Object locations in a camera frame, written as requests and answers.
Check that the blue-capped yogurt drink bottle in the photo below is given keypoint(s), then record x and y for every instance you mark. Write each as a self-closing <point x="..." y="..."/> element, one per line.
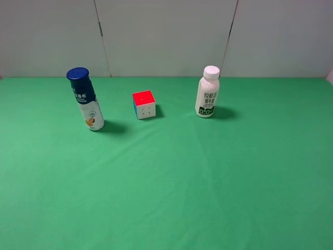
<point x="86" y="98"/>

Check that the rubik's cube puzzle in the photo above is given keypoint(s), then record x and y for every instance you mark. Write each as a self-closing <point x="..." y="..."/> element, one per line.
<point x="144" y="104"/>

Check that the white milk bottle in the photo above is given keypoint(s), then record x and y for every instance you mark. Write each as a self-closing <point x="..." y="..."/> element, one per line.
<point x="208" y="89"/>

